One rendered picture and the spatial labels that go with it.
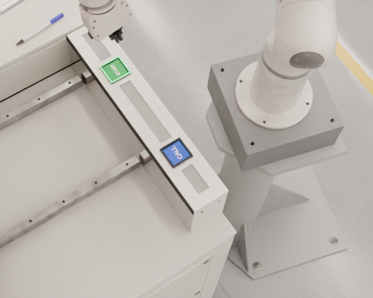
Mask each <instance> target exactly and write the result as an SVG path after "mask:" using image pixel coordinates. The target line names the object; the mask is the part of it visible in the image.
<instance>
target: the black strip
mask: <svg viewBox="0 0 373 298"><path fill-rule="evenodd" d="M66 40H67V41H68V43H69V44H70V46H71V47H72V48H73V50H74V51H75V53H76V54H77V55H78V57H79V58H80V59H81V61H82V63H83V64H84V65H85V66H86V68H87V69H88V70H89V72H90V74H91V75H92V76H93V77H94V79H95V80H96V81H97V83H98V84H99V86H100V87H101V89H102V90H103V91H104V93H105V94H106V95H107V97H108V98H109V100H110V101H111V102H112V104H113V105H114V106H115V108H116V110H117V111H118V112H119V114H120V115H121V116H122V117H123V119H124V120H125V122H126V123H127V125H128V126H129V127H130V129H131V130H132V131H133V133H134V134H135V136H136V137H137V139H138V140H139V141H140V142H141V144H142V146H143V147H144V148H145V150H146V151H147V152H148V153H149V155H150V156H151V158H152V159H153V161H154V162H155V163H156V165H157V166H158V167H159V169H160V170H161V172H162V173H163V175H164V176H165V177H166V178H167V180H168V182H169V183H170V184H171V186H172V187H173V188H174V190H175V191H176V192H177V194H178V195H179V197H180V198H181V199H182V201H183V202H184V204H185V205H186V206H187V208H188V209H189V211H190V212H191V213H192V215H194V211H193V210H192V208H191V207H190V205H189V204H188V202H187V201H186V200H185V198H184V197H183V196H182V194H181V193H180V191H179V190H178V189H177V187H176V186H175V185H174V183H173V182H172V180H171V179H170V178H169V176H168V175H167V174H166V172H165V171H164V169H163V168H162V166H161V165H160V164H159V162H158V161H157V159H155V157H154V155H153V154H152V153H151V151H150V150H149V149H148V147H147V146H146V144H145V143H144V142H143V140H142V139H141V138H140V136H139V135H138V133H137V132H136V131H135V129H134V128H133V127H132V125H131V123H129V121H128V120H127V118H126V117H125V116H124V114H123V113H122V111H121V110H120V109H119V107H118V106H117V104H116V103H115V102H114V100H113V99H112V97H111V96H110V95H109V93H108V92H107V91H106V89H105V88H104V87H103V85H102V84H101V82H100V81H99V80H98V78H97V77H96V75H95V74H94V73H93V71H92V70H91V68H90V67H89V66H88V64H87V63H86V61H85V60H84V59H83V57H82V56H81V55H80V54H79V52H78V51H77V49H76V48H75V46H74V45H73V44H72V42H71V41H70V40H69V38H68V37H67V36H66Z"/></svg>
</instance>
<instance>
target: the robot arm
mask: <svg viewBox="0 0 373 298"><path fill-rule="evenodd" d="M78 2H79V5H78V6H79V10H80V14H81V18H82V21H83V23H84V25H85V27H86V28H88V35H89V36H90V38H91V39H95V40H97V41H99V40H102V39H104V38H105V37H107V36H109V38H110V39H111V41H112V40H115V42H116V43H117V44H118V43H119V42H120V41H122V40H123V38H122V36H121V35H122V34H123V32H122V30H121V29H122V28H123V26H124V25H125V24H127V23H128V22H129V21H131V20H132V18H133V17H134V12H133V10H132V8H131V6H130V4H129V2H128V0H78ZM119 40H120V41H119ZM336 45H337V7H336V0H276V4H275V26H274V27H273V28H272V29H271V30H270V32H269V33H268V34H267V36H266V39H265V41H264V44H263V47H262V51H261V54H260V56H259V60H258V61H256V62H254V63H252V64H250V65H248V66H247V67H246V68H245V69H244V70H243V71H242V72H241V74H240V75H239V77H238V79H237V82H236V87H235V98H236V102H237V105H238V107H239V109H240V110H241V112H242V113H243V115H244V116H245V117H246V118H247V119H249V120H250V121H252V122H253V123H254V124H256V125H258V126H260V127H264V128H268V129H286V128H289V127H292V126H294V125H296V124H298V123H299V122H300V121H302V120H303V119H304V118H305V116H306V115H307V114H308V112H309V110H310V108H311V104H312V101H313V91H312V88H311V84H310V82H309V81H308V77H309V75H310V73H311V70H312V69H318V68H321V67H324V66H325V65H327V64H328V63H329V62H330V61H331V60H332V58H333V56H334V54H335V50H336Z"/></svg>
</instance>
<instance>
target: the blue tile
mask: <svg viewBox="0 0 373 298"><path fill-rule="evenodd" d="M162 151H163V152H164V153H165V154H166V156H167V158H168V159H169V160H170V161H171V163H172V164H173V165H176V164H177V163H179V162H180V161H182V160H184V159H186V158H187V157H189V156H190V154H189V153H188V152H187V150H186V149H185V148H184V146H183V145H182V144H181V142H180V141H177V142H175V143H174V144H172V145H170V146H168V147H167V148H165V149H164V150H162Z"/></svg>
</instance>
